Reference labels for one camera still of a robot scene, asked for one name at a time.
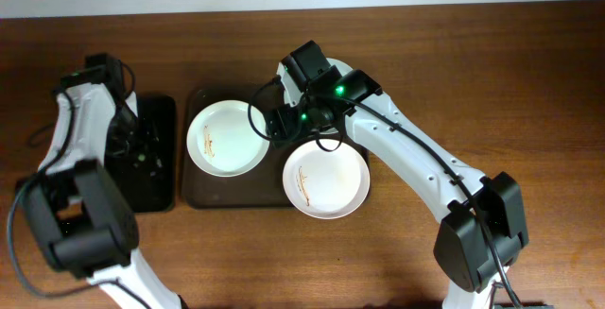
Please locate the black plastic tray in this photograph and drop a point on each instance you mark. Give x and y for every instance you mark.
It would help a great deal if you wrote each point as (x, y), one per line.
(146, 176)

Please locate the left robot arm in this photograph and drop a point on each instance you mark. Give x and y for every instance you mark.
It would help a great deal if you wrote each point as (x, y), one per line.
(79, 218)

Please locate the brown serving tray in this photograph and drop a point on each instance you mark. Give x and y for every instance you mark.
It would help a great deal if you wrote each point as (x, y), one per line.
(262, 187)

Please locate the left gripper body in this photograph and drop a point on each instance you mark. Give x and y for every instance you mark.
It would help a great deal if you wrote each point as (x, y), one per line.
(143, 156)

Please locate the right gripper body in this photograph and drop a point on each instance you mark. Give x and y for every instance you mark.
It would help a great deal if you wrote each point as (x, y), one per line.
(279, 127)

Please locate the pale blue plate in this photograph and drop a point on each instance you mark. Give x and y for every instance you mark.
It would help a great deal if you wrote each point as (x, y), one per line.
(345, 65)

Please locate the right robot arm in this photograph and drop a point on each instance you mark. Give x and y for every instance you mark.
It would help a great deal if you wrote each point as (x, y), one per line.
(482, 220)

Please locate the white plate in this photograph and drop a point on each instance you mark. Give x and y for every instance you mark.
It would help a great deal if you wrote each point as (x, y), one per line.
(221, 141)
(326, 179)

